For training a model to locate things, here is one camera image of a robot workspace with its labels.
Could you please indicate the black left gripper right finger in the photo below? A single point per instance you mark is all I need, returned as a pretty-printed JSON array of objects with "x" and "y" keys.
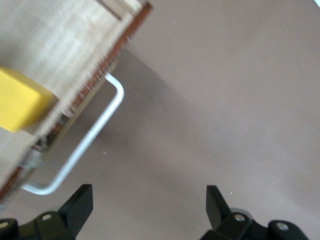
[{"x": 216, "y": 207}]

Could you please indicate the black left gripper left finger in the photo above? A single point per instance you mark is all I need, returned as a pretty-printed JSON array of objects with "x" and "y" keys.
[{"x": 75, "y": 207}]

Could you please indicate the yellow square block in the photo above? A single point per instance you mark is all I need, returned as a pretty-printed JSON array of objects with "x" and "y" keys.
[{"x": 20, "y": 100}]

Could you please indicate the light wood drawer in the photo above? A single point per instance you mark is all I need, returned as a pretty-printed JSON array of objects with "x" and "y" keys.
[{"x": 62, "y": 37}]

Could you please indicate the brown table cover sheet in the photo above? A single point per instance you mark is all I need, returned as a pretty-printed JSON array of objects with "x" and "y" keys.
[{"x": 225, "y": 100}]

